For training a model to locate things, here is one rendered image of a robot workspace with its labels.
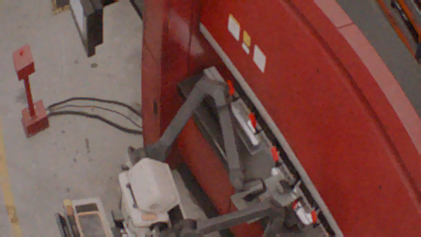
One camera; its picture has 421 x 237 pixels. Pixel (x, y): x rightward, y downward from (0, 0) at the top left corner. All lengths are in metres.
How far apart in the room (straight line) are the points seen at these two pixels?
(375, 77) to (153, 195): 1.19
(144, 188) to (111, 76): 2.14
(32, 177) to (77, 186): 0.40
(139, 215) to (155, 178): 0.21
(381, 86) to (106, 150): 2.81
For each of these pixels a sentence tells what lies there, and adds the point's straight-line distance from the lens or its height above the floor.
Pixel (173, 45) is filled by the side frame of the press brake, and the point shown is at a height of 1.20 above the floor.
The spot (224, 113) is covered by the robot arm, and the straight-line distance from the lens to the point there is 3.13.
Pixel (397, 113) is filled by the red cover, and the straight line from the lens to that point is 2.24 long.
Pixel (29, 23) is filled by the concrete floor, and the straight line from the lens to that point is 5.68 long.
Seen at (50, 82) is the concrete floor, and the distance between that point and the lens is 5.15.
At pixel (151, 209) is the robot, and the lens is 3.08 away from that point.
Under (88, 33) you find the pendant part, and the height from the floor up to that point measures 1.45.
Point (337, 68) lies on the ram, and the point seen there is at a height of 2.06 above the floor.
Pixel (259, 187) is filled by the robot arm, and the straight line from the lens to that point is 3.20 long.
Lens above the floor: 4.02
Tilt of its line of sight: 55 degrees down
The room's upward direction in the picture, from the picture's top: 6 degrees clockwise
